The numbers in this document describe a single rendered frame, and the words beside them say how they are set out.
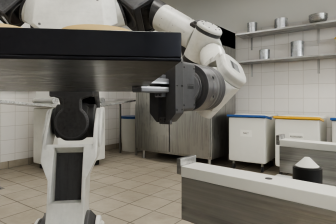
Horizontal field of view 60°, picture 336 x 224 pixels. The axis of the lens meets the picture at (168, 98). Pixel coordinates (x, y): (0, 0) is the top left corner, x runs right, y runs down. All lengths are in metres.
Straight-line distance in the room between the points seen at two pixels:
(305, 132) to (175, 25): 3.18
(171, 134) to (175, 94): 3.97
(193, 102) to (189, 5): 5.09
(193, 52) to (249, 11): 4.18
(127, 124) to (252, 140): 2.43
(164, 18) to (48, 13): 0.34
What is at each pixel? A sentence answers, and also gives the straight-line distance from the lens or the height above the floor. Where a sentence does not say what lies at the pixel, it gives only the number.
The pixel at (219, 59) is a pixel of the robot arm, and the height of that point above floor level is 1.06.
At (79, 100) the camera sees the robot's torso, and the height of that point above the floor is 0.97.
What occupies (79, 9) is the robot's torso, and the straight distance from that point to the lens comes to 0.93.
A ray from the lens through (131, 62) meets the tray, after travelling 0.16.
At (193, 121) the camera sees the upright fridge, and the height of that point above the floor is 0.66.
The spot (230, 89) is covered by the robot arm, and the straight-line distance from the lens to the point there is 0.60.
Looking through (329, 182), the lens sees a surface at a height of 0.84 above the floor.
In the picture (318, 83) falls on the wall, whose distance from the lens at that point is 4.55.
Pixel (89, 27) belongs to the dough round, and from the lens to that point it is 0.17.
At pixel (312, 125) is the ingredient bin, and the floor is 0.67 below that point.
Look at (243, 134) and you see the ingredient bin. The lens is 4.15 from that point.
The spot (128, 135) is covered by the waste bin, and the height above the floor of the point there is 0.31.
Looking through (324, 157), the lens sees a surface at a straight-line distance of 0.57.
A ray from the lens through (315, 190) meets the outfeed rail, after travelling 0.28.
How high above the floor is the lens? 0.97
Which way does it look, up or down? level
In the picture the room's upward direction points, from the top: straight up
